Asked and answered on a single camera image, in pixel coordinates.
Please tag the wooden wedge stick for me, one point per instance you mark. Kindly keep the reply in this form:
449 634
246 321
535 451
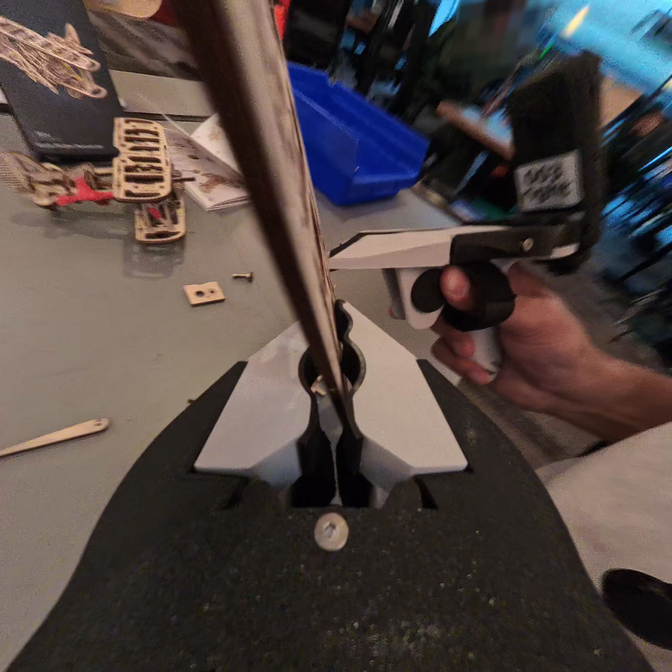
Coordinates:
63 433

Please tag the square wooden plate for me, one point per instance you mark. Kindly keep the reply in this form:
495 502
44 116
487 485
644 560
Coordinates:
191 294

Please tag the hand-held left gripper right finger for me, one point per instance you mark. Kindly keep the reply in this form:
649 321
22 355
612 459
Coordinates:
407 420

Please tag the grey desk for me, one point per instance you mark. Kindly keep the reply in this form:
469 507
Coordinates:
105 341

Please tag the instruction booklet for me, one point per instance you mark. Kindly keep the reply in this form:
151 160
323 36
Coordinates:
210 183

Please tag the black model kit box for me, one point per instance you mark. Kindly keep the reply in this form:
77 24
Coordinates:
57 126

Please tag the blue plastic bin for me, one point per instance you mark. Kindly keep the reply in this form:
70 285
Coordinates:
367 157

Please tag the wooden parts sheet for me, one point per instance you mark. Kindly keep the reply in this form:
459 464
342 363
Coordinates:
262 131

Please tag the wooden model vehicle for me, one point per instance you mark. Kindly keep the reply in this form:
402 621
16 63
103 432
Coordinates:
141 173

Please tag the headed wooden pin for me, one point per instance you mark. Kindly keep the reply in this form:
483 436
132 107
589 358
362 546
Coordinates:
242 276

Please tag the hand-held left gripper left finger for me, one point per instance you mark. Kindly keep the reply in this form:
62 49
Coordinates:
257 420

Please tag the person's right hand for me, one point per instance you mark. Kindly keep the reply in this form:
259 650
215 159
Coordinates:
540 346

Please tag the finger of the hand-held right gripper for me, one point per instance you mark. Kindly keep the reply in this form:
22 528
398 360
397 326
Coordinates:
399 252

